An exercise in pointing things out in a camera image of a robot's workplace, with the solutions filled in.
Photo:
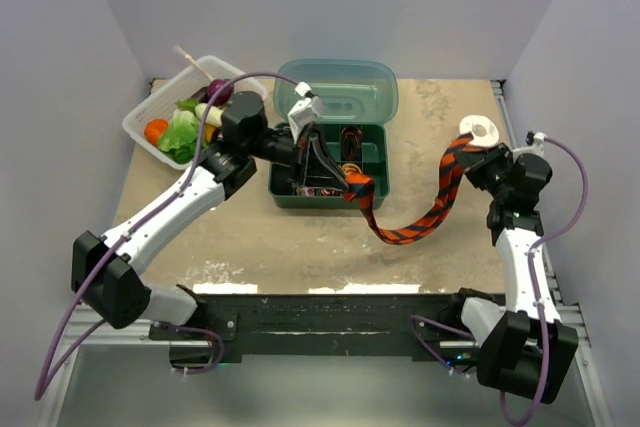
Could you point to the rolled colourful squares tie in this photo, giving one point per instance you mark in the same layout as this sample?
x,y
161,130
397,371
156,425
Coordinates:
x,y
306,191

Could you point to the aluminium frame rail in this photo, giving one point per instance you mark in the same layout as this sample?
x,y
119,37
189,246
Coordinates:
x,y
518,346

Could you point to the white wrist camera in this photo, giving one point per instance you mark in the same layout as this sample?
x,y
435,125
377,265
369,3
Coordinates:
x,y
305,111
534,145

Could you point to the purple onion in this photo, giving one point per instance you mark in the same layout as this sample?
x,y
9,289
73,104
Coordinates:
x,y
218,89

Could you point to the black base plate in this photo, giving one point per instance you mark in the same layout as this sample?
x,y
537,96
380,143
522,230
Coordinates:
x,y
354,325

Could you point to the dark eggplant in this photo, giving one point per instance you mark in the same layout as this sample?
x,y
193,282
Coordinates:
x,y
201,95

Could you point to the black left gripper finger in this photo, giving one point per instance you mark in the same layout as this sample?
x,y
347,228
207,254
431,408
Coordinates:
x,y
333,176
308,166

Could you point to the translucent teal box lid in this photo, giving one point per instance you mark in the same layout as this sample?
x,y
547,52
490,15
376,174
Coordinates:
x,y
359,91

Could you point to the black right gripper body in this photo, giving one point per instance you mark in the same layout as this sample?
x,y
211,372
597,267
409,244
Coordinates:
x,y
490,173

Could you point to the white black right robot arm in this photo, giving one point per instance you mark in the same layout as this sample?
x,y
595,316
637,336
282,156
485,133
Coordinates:
x,y
524,347

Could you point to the white radish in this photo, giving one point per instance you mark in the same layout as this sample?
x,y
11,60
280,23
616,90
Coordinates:
x,y
210,115

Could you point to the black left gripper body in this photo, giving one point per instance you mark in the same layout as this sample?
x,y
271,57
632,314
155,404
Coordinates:
x,y
276,146

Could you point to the green lettuce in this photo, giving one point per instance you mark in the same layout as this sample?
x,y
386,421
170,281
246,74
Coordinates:
x,y
180,139

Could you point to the white stick in basket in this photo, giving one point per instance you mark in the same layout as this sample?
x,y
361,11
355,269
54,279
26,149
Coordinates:
x,y
179,50

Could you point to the white paper roll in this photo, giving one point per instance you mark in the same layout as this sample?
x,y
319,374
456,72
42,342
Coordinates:
x,y
484,133

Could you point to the rolled gold tie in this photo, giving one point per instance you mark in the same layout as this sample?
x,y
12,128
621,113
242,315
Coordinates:
x,y
351,168

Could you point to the yellow pepper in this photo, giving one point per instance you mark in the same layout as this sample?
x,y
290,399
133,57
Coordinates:
x,y
211,133

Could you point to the orange carrot slice left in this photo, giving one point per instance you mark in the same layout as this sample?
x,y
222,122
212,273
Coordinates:
x,y
154,130

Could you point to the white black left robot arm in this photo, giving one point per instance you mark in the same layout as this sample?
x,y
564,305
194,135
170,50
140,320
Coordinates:
x,y
107,269

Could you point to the rolled red ringed tie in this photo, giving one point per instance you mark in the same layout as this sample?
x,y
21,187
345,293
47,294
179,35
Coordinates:
x,y
328,192

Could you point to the rolled black orange tie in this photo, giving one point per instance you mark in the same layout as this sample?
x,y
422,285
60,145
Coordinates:
x,y
351,143

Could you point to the green compartment organizer box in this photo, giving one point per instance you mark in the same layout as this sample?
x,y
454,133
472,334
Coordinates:
x,y
374,163

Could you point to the white plastic basket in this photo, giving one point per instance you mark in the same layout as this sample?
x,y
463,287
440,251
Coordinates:
x,y
162,103

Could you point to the orange navy striped tie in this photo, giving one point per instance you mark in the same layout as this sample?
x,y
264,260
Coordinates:
x,y
425,202

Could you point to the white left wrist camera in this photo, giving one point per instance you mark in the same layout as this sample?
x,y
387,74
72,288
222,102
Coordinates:
x,y
305,111

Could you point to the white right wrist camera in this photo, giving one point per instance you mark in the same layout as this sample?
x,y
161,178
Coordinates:
x,y
534,145

